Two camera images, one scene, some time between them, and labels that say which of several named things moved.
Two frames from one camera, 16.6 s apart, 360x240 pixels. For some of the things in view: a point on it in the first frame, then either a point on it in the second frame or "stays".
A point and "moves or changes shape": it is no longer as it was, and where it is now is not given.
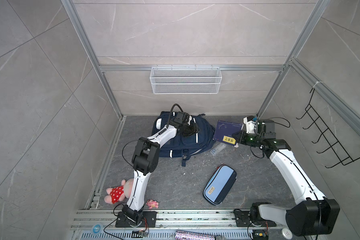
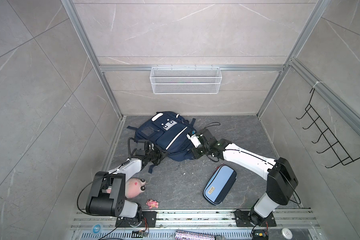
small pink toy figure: (151, 203) stays
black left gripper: (194, 129) to (161, 154)
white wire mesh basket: (185, 80) stays
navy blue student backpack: (180, 146) moves or changes shape
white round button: (286, 233) stays
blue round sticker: (96, 228) stays
